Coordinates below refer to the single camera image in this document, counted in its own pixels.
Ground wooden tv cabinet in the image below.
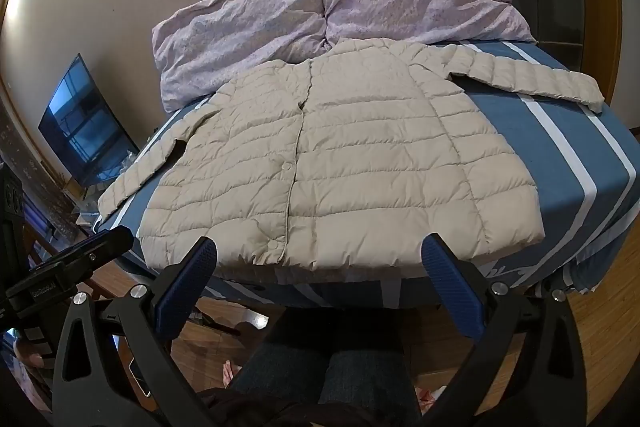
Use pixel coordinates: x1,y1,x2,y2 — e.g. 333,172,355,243
20,177,121,298

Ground beige quilted down jacket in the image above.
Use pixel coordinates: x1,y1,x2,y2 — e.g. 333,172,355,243
97,38,605,272

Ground pink floral duvet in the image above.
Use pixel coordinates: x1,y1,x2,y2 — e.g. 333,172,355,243
151,0,537,112

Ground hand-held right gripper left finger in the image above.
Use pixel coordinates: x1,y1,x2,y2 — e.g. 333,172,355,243
53,236,219,427

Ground flat screen television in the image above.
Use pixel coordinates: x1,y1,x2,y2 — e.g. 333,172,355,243
39,53,141,188

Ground blue white striped bed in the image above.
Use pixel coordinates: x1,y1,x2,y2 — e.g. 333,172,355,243
95,39,640,310

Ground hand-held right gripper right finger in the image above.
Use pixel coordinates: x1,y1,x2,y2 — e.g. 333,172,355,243
421,233,586,427

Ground person's legs in jeans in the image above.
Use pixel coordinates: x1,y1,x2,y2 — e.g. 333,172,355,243
197,304,426,427

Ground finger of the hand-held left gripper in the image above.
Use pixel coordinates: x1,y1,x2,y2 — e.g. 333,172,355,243
5,226,135,308

